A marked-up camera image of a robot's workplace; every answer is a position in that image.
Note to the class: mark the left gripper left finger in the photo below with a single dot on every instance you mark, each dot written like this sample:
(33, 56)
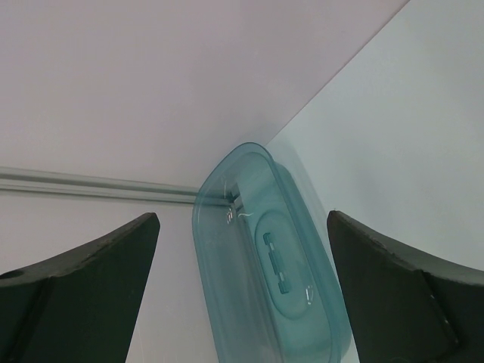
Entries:
(81, 305)

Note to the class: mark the teal transparent plastic bin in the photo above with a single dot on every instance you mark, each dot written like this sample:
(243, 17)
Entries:
(271, 292)

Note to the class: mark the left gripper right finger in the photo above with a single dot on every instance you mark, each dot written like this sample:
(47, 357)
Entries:
(405, 305)

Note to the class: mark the left aluminium corner post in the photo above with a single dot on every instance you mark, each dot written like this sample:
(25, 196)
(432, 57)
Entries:
(25, 181)

